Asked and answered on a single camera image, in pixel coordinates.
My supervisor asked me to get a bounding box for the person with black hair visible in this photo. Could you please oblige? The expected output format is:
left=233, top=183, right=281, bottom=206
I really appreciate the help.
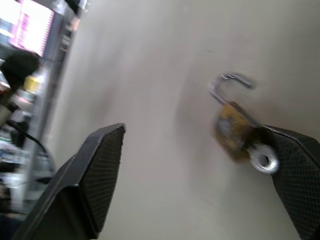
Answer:
left=0, top=51, right=41, bottom=126

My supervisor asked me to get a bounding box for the silver key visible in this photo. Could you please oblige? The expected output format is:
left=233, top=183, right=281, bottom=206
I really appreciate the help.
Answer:
left=246, top=144, right=280, bottom=175

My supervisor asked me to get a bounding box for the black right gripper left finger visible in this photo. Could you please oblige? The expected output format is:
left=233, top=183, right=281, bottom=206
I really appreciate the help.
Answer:
left=11, top=122, right=127, bottom=240

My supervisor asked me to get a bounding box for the black cable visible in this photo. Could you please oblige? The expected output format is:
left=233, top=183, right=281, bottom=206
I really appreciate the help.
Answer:
left=7, top=121, right=57, bottom=176

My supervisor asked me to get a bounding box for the bright pink-white screen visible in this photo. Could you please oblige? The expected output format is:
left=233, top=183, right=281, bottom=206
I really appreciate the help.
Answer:
left=8, top=0, right=55, bottom=57

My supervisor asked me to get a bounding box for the yellow container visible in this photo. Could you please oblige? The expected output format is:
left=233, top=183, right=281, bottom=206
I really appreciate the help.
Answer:
left=23, top=75, right=41, bottom=93

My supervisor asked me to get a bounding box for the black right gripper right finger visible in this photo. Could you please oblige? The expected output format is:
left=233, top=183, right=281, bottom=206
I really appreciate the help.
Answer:
left=259, top=124, right=320, bottom=240

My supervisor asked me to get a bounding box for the brass padlock with steel shackle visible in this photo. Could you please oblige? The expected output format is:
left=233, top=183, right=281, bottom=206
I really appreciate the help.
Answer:
left=207, top=72, right=263, bottom=163

